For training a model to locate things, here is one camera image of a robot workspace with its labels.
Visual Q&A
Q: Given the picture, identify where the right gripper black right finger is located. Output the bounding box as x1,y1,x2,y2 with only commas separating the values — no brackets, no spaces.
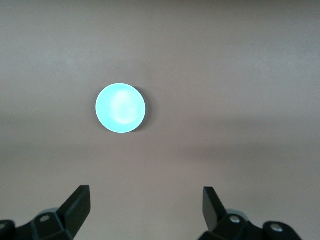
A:
201,186,266,240

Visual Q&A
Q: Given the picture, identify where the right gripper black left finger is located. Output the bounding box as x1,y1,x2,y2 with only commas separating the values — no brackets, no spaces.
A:
15,185,91,240

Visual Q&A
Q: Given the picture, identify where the brown table cover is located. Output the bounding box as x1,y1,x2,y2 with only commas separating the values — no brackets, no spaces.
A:
0,0,320,240

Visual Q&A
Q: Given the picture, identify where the light blue bowl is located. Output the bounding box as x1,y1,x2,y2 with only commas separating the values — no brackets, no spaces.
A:
95,83,147,134

